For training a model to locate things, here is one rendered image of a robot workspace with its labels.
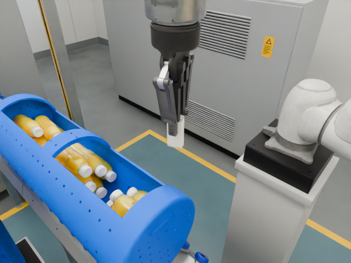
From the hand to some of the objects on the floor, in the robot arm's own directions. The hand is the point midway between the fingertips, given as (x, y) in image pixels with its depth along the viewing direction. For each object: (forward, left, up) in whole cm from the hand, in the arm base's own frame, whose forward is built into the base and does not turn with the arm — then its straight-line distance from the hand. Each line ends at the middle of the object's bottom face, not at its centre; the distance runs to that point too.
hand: (175, 131), depth 51 cm
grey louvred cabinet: (-193, -117, -147) cm, 270 cm away
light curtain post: (-42, -101, -148) cm, 184 cm away
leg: (-8, -159, -149) cm, 218 cm away
